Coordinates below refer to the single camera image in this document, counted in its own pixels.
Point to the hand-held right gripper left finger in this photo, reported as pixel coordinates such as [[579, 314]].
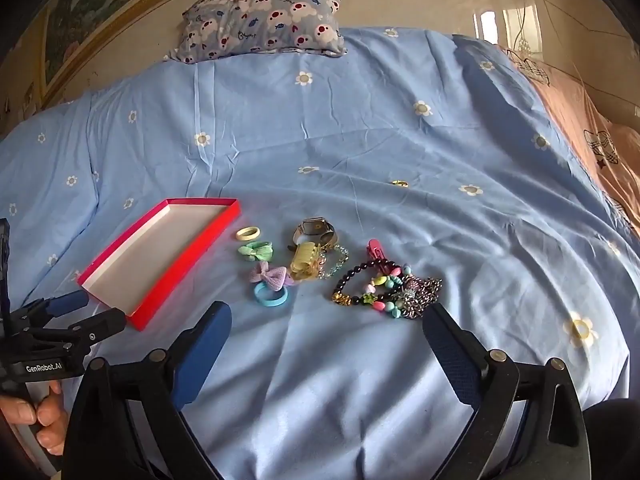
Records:
[[205, 355]]

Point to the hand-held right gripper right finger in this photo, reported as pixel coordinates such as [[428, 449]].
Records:
[[450, 355]]

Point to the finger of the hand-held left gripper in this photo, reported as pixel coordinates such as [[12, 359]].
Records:
[[100, 325], [70, 300]]

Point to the red shallow box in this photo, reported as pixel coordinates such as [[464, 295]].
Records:
[[150, 255]]

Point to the yellow hair claw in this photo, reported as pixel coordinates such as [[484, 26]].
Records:
[[302, 260]]

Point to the gold wrist watch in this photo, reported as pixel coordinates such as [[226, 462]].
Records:
[[315, 227]]

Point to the person's left hand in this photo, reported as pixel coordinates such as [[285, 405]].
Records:
[[50, 425]]

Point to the pink hair clip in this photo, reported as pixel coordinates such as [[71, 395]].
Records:
[[376, 250]]

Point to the blue flowered bed sheet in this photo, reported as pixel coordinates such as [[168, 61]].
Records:
[[350, 135]]

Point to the patterned blue pillow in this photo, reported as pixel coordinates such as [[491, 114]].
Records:
[[265, 20]]

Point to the framed wall picture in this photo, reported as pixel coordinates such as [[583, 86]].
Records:
[[85, 5]]

